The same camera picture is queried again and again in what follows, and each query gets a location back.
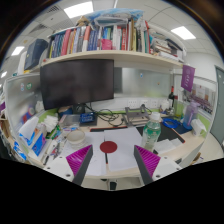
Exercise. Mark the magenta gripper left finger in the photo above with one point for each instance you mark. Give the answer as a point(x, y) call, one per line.
point(79, 162)

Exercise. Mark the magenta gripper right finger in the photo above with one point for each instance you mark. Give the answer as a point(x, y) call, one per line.
point(147, 163)

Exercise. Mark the clear plastic water bottle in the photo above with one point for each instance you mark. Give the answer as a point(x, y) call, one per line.
point(151, 132)

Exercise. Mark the purple water jug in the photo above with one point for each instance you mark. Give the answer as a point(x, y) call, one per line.
point(190, 114)

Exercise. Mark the white paper sheet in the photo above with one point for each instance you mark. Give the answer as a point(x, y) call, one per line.
point(123, 158)

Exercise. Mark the white ceramic bowl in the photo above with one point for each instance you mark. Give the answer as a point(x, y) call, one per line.
point(76, 137)

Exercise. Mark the dark red round coaster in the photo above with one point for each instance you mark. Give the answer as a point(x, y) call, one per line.
point(108, 147)

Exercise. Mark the blue electronic box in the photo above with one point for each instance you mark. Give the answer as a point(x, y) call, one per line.
point(88, 119)

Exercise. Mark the grey metal stand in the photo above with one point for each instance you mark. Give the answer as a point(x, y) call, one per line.
point(136, 115)

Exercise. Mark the dark wine bottle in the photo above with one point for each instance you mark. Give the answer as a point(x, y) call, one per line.
point(171, 97)

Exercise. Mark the black computer monitor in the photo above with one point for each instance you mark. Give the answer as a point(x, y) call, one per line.
point(73, 82)

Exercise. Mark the purple hanging banner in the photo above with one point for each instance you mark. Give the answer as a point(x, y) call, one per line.
point(187, 77)

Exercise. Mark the stack of books right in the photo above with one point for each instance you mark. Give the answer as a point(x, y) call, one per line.
point(165, 47)

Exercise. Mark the dark blue binder box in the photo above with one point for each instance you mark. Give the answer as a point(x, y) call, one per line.
point(34, 53)

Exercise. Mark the row of colourful books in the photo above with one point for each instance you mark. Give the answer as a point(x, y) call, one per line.
point(126, 35)

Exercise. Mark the white wall shelf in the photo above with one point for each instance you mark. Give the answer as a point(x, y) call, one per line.
point(120, 58)

